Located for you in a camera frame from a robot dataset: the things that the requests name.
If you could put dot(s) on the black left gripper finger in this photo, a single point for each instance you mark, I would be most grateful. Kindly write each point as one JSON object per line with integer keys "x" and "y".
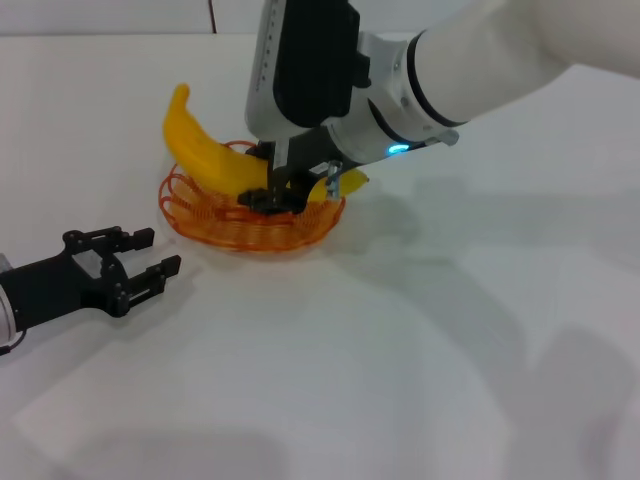
{"x": 155, "y": 275}
{"x": 135, "y": 239}

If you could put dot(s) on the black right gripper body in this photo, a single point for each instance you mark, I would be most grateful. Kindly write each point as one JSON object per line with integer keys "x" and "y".
{"x": 305, "y": 160}

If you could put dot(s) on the silver black wrist camera box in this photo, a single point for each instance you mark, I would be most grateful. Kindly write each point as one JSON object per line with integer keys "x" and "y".
{"x": 300, "y": 65}

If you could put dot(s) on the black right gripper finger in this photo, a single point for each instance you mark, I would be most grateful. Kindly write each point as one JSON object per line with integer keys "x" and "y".
{"x": 260, "y": 199}
{"x": 261, "y": 151}

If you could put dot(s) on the yellow banana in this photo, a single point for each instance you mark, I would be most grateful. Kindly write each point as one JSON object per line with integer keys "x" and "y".
{"x": 210, "y": 155}

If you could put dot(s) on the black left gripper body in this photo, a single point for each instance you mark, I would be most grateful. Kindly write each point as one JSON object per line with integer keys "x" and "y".
{"x": 55, "y": 282}

